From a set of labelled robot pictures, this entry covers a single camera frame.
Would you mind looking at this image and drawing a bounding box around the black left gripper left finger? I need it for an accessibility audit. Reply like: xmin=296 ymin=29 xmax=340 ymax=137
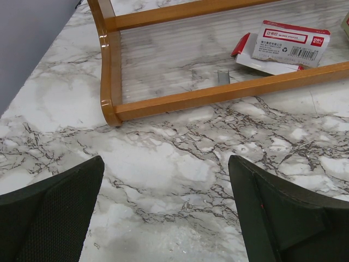
xmin=1 ymin=156 xmax=105 ymax=261

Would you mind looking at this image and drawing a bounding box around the wooden three-tier shelf rack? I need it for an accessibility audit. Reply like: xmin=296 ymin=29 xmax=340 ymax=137
xmin=88 ymin=1 xmax=348 ymax=127

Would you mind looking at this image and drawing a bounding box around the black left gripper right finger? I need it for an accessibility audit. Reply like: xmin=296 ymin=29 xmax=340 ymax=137
xmin=228 ymin=156 xmax=348 ymax=261

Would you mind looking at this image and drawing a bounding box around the metal staple strip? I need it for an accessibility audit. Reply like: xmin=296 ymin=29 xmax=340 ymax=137
xmin=217 ymin=70 xmax=231 ymax=85

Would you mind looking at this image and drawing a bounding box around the green white cardboard box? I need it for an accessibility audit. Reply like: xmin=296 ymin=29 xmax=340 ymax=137
xmin=341 ymin=13 xmax=349 ymax=39

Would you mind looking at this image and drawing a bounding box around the red white staples box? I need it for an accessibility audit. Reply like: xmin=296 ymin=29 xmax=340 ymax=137
xmin=231 ymin=20 xmax=330 ymax=75

